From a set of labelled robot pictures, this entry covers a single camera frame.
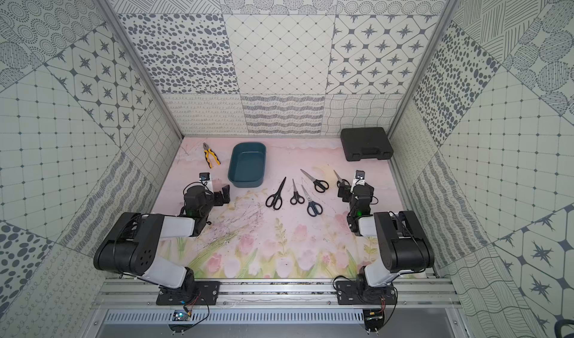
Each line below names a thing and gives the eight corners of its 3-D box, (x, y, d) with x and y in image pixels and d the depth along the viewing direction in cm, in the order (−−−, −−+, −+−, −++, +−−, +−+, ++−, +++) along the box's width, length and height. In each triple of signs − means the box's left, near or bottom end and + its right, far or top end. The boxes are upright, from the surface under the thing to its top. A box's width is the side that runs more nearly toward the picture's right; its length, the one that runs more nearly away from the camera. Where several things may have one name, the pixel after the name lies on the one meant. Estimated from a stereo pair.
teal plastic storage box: (228, 187, 103) (225, 179, 98) (237, 150, 118) (234, 142, 113) (263, 187, 103) (261, 179, 98) (267, 150, 118) (265, 142, 113)
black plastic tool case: (345, 163, 113) (347, 155, 108) (340, 135, 126) (341, 127, 121) (391, 163, 113) (395, 155, 108) (381, 135, 126) (384, 127, 121)
